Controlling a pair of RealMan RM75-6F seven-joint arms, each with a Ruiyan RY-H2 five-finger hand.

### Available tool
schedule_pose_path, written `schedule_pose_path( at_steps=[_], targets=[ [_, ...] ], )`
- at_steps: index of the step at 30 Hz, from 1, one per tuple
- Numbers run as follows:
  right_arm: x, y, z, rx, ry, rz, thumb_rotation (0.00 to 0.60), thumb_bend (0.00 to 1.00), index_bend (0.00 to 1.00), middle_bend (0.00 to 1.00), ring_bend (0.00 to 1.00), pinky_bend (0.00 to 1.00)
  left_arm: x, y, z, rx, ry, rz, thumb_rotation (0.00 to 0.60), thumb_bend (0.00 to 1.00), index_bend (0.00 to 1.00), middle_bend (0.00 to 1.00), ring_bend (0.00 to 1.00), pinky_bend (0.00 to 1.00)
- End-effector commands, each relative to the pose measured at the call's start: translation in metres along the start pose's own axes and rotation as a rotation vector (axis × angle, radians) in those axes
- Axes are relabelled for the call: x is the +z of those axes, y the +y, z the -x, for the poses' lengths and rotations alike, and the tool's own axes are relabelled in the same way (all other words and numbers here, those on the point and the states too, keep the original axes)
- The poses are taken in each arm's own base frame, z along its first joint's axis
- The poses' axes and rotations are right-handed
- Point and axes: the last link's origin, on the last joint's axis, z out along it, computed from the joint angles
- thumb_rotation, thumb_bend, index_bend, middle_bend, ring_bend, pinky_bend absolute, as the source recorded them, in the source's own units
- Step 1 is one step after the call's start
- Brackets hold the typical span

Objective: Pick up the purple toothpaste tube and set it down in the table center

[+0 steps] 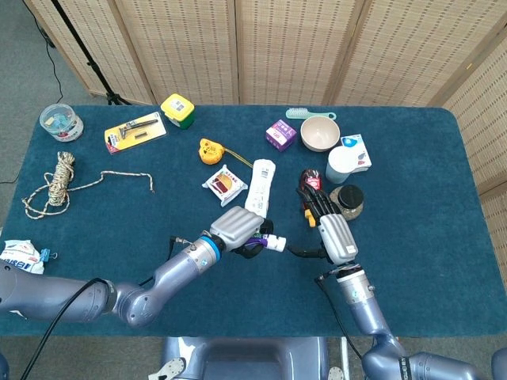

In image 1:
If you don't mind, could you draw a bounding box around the beige bowl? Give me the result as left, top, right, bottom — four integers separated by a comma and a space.
299, 115, 341, 153

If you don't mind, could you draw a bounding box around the white drink bottle yellow cap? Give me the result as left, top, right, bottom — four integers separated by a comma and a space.
244, 158, 277, 218

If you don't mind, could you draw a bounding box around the light blue cup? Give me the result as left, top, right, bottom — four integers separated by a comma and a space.
325, 146, 365, 185

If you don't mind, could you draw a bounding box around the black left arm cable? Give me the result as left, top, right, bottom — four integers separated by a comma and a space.
19, 235, 199, 380

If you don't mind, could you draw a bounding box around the clear plastic jar of clips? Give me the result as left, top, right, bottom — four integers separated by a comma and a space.
39, 103, 85, 143

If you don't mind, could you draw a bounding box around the glass seed jar black lid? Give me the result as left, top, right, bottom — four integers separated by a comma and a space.
328, 184, 365, 222

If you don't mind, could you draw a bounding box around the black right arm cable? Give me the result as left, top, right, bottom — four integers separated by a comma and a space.
314, 275, 364, 359

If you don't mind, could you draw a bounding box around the purple tissue pack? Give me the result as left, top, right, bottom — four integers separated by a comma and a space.
265, 119, 298, 154

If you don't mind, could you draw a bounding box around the black floor cable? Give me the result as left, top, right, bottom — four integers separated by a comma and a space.
0, 0, 64, 185

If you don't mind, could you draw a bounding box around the purple white toothpaste tube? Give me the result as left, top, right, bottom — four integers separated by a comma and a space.
243, 233, 287, 254

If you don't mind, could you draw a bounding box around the white sugar bag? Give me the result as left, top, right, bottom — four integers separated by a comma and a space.
0, 239, 45, 275

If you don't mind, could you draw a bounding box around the teal brush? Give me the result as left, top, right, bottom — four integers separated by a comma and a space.
285, 107, 337, 121

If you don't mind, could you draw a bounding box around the razor in yellow blister pack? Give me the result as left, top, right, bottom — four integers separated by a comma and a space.
104, 111, 168, 156

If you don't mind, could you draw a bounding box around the white red snack packet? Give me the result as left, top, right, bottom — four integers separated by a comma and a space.
201, 164, 249, 208

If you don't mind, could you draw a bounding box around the green container yellow lid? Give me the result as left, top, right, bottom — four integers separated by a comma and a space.
160, 93, 196, 130

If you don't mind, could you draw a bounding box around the black tripod stand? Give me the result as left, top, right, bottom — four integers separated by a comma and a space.
50, 0, 132, 106

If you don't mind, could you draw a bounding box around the grey-blue robot torso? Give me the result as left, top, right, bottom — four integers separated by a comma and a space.
148, 336, 345, 380

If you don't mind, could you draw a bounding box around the yellow orange tape measure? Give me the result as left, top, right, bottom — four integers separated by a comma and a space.
199, 138, 254, 168

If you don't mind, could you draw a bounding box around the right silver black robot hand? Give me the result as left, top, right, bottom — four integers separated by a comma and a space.
288, 188, 360, 265

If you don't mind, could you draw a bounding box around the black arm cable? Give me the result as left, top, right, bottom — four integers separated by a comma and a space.
19, 235, 199, 380
314, 275, 364, 359

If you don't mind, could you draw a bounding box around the red sauce bottle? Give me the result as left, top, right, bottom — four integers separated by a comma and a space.
297, 169, 324, 229

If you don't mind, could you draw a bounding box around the blue table cloth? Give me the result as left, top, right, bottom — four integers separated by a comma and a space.
0, 104, 507, 338

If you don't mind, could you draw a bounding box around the white blue flat packet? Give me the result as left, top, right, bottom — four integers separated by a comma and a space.
339, 133, 374, 173

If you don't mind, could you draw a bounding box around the braided beige rope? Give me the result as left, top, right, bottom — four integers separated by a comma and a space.
21, 151, 155, 221

